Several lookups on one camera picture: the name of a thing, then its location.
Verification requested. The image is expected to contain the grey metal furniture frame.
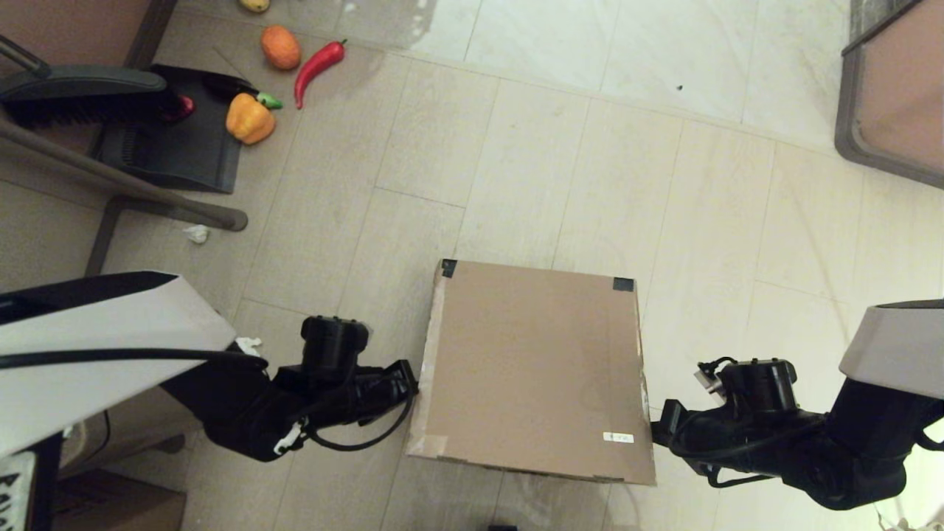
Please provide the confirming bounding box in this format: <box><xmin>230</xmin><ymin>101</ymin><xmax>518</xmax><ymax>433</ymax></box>
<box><xmin>0</xmin><ymin>114</ymin><xmax>249</xmax><ymax>277</ymax></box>

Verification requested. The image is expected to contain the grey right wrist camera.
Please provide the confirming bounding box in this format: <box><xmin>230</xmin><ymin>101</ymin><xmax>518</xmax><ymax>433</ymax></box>
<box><xmin>693</xmin><ymin>359</ymin><xmax>727</xmax><ymax>392</ymax></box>

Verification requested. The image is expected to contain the dark toy eggplant green stem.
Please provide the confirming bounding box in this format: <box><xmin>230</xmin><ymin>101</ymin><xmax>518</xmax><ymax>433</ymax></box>
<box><xmin>203</xmin><ymin>74</ymin><xmax>284</xmax><ymax>110</ymax></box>

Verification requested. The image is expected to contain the brown plastic trash bin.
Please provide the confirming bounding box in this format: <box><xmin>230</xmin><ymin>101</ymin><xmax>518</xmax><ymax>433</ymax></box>
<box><xmin>59</xmin><ymin>383</ymin><xmax>207</xmax><ymax>473</ymax></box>

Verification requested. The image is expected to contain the brown furniture panel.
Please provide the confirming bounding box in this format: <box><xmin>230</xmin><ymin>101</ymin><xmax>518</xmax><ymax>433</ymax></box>
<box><xmin>0</xmin><ymin>0</ymin><xmax>178</xmax><ymax>71</ymax></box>

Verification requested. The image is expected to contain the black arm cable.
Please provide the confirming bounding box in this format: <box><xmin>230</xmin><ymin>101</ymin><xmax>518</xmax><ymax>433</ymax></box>
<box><xmin>0</xmin><ymin>348</ymin><xmax>417</xmax><ymax>452</ymax></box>
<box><xmin>667</xmin><ymin>358</ymin><xmax>944</xmax><ymax>489</ymax></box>

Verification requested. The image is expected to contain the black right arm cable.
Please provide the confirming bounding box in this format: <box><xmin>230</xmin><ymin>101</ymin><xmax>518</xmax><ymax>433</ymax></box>
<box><xmin>667</xmin><ymin>358</ymin><xmax>944</xmax><ymax>489</ymax></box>

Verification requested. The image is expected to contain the orange toy tangerine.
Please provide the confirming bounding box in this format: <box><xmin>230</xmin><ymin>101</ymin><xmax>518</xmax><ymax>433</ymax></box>
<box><xmin>260</xmin><ymin>24</ymin><xmax>302</xmax><ymax>71</ymax></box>

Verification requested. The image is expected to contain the printed cardboard carton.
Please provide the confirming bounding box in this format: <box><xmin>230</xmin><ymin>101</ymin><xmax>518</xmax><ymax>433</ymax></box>
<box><xmin>52</xmin><ymin>472</ymin><xmax>187</xmax><ymax>531</ymax></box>

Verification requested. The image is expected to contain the black dustpan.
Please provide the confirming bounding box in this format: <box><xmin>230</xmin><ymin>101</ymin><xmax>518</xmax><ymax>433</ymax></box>
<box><xmin>94</xmin><ymin>63</ymin><xmax>259</xmax><ymax>194</ymax></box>

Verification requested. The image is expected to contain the black floor brush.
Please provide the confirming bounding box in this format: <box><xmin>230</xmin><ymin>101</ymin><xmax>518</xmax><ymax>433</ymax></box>
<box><xmin>0</xmin><ymin>33</ymin><xmax>181</xmax><ymax>130</ymax></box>

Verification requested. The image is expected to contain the red toy chili pepper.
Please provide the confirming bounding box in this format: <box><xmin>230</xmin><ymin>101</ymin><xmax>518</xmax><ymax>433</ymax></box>
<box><xmin>294</xmin><ymin>39</ymin><xmax>347</xmax><ymax>110</ymax></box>

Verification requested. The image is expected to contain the brown table grey rim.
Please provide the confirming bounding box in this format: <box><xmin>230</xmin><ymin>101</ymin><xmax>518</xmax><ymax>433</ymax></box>
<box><xmin>833</xmin><ymin>0</ymin><xmax>944</xmax><ymax>189</ymax></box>

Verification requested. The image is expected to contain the brown cardboard shoe box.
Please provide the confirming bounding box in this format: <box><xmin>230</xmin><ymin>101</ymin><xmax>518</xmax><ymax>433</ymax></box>
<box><xmin>404</xmin><ymin>258</ymin><xmax>657</xmax><ymax>486</ymax></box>

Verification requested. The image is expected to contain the orange toy bell pepper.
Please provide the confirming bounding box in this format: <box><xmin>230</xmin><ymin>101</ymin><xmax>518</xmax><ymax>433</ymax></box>
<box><xmin>225</xmin><ymin>91</ymin><xmax>277</xmax><ymax>145</ymax></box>

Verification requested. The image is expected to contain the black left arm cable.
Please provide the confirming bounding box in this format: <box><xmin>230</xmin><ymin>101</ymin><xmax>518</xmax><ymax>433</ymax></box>
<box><xmin>0</xmin><ymin>348</ymin><xmax>417</xmax><ymax>452</ymax></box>

